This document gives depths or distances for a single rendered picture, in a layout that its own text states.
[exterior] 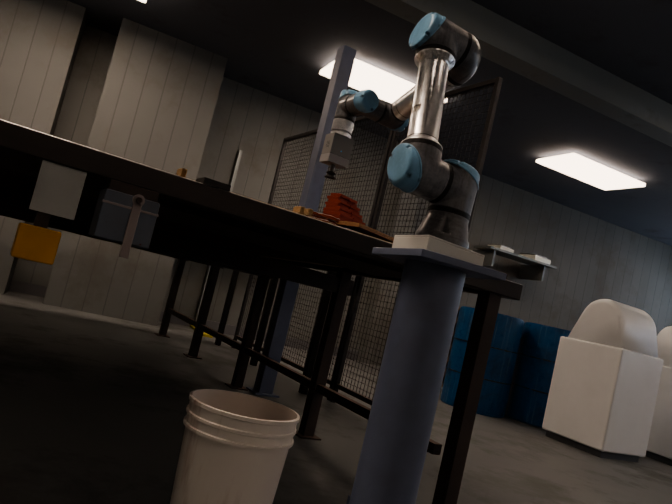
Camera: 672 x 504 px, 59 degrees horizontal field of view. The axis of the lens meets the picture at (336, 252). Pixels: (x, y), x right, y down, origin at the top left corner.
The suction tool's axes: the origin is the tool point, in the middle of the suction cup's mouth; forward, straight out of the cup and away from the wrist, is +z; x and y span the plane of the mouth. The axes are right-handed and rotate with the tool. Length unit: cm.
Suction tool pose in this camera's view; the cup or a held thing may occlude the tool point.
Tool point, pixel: (330, 177)
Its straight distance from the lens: 210.4
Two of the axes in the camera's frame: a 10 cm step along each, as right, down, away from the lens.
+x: 5.2, 0.5, -8.5
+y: -8.2, -2.4, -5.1
